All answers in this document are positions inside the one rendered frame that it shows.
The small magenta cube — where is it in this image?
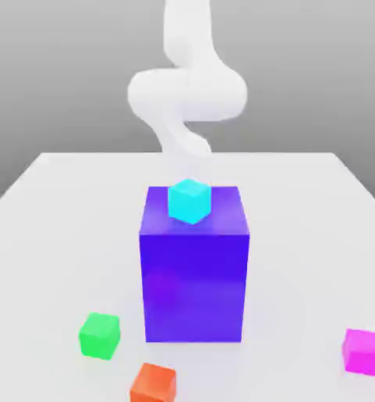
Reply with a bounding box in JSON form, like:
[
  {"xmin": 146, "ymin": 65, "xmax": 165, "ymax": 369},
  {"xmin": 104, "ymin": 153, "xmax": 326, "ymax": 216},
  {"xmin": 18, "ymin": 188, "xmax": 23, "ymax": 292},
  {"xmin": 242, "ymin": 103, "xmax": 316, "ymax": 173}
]
[{"xmin": 341, "ymin": 327, "xmax": 375, "ymax": 377}]

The small cyan cube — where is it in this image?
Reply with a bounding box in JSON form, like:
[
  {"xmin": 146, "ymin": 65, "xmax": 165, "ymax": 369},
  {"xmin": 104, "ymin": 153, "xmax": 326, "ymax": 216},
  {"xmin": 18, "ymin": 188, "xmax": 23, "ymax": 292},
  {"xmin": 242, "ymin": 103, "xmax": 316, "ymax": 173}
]
[{"xmin": 167, "ymin": 178, "xmax": 213, "ymax": 226}]

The small orange cube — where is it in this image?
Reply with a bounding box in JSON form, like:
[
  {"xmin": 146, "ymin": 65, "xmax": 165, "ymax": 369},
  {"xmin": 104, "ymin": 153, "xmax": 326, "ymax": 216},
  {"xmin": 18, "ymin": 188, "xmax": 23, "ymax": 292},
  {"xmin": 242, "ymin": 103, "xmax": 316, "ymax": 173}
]
[{"xmin": 129, "ymin": 362, "xmax": 177, "ymax": 402}]

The large purple box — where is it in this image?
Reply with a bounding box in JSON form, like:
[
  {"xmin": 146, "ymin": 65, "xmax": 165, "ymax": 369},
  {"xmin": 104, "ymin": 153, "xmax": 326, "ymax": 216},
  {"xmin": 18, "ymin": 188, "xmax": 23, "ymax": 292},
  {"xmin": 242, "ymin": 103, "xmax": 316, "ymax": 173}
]
[{"xmin": 138, "ymin": 185, "xmax": 250, "ymax": 344}]

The small green cube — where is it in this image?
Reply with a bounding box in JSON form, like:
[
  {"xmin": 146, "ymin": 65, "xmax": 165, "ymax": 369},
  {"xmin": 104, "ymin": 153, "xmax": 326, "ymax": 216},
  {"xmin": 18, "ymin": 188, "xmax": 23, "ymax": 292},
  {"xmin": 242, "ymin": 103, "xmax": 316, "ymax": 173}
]
[{"xmin": 78, "ymin": 312, "xmax": 122, "ymax": 361}]

